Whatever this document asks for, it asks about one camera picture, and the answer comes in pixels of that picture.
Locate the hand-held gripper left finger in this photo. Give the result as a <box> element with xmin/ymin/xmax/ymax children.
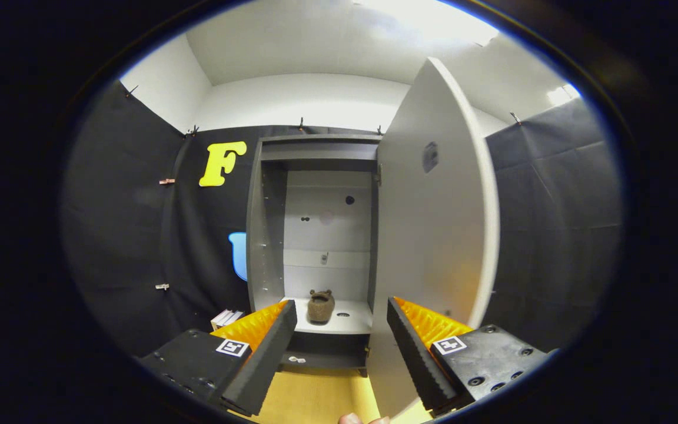
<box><xmin>139</xmin><ymin>299</ymin><xmax>298</xmax><ymax>416</ymax></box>

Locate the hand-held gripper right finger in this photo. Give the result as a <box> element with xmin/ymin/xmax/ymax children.
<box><xmin>387</xmin><ymin>296</ymin><xmax>551</xmax><ymax>414</ymax></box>

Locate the brown fuzzy shoe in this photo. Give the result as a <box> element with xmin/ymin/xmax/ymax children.
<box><xmin>307</xmin><ymin>289</ymin><xmax>335</xmax><ymax>323</ymax></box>

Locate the dark grey shoe cabinet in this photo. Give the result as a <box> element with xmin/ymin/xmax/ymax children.
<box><xmin>246</xmin><ymin>134</ymin><xmax>382</xmax><ymax>377</ymax></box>

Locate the black backdrop cloth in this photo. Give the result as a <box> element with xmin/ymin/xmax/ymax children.
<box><xmin>62</xmin><ymin>79</ymin><xmax>622</xmax><ymax>360</ymax></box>

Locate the small ceiling light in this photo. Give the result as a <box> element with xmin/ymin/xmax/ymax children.
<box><xmin>547</xmin><ymin>84</ymin><xmax>581</xmax><ymax>107</ymax></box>

